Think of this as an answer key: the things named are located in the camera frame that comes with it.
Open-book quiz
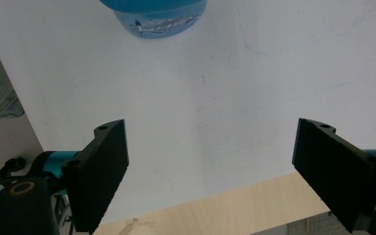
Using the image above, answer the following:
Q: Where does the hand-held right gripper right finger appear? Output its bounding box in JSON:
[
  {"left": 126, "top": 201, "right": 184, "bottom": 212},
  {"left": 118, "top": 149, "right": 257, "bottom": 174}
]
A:
[{"left": 291, "top": 117, "right": 376, "bottom": 234}]

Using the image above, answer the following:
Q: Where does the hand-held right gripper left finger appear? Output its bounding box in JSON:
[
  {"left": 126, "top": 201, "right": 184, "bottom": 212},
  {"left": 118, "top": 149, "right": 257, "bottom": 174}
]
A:
[{"left": 61, "top": 118, "right": 130, "bottom": 235}]

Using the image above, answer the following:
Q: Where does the blue plastic cup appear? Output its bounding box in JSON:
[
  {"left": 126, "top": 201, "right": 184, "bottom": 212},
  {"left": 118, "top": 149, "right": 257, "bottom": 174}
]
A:
[{"left": 98, "top": 0, "right": 208, "bottom": 40}]

